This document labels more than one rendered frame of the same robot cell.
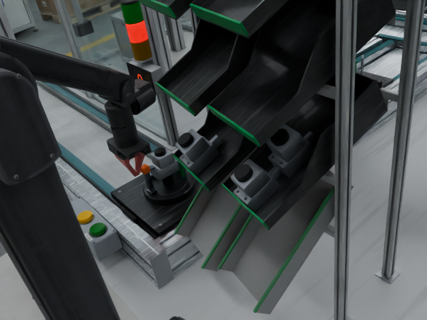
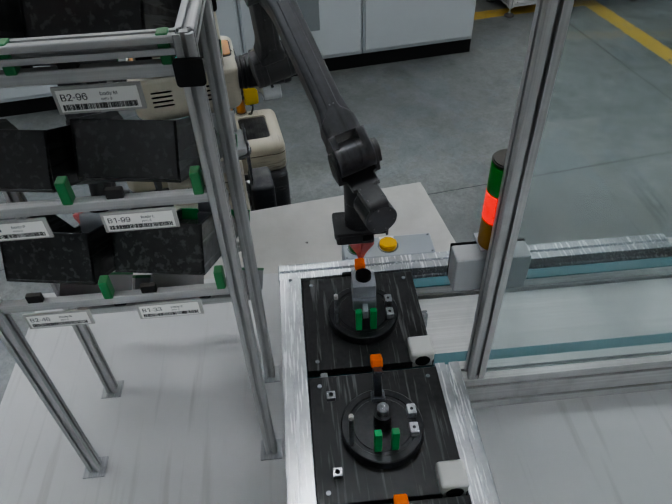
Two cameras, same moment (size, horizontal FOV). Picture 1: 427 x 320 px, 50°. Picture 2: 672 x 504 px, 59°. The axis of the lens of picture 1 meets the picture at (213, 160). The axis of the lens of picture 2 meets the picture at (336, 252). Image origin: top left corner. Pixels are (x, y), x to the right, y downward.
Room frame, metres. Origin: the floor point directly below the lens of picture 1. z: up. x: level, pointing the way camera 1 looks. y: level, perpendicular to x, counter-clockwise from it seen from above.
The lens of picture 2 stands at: (1.34, -0.57, 1.89)
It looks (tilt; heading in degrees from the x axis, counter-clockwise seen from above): 43 degrees down; 121
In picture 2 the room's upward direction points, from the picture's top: 2 degrees counter-clockwise
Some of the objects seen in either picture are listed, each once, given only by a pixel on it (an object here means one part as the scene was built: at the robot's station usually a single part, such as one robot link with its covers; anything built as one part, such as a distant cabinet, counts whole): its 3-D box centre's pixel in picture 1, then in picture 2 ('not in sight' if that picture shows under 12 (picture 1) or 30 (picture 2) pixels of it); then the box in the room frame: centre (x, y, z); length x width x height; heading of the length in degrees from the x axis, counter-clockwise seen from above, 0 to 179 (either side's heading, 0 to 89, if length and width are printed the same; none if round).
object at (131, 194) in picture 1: (170, 191); (363, 320); (0.98, 0.13, 0.96); 0.24 x 0.24 x 0.02; 34
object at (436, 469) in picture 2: not in sight; (382, 417); (1.12, -0.08, 1.01); 0.24 x 0.24 x 0.13; 34
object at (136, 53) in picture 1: (141, 48); (496, 229); (1.20, 0.14, 1.28); 0.05 x 0.05 x 0.05
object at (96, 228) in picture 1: (98, 230); not in sight; (0.87, 0.31, 0.96); 0.04 x 0.04 x 0.02
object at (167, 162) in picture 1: (165, 159); (363, 289); (0.98, 0.12, 1.06); 0.08 x 0.04 x 0.07; 122
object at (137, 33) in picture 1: (136, 30); (501, 204); (1.20, 0.14, 1.33); 0.05 x 0.05 x 0.05
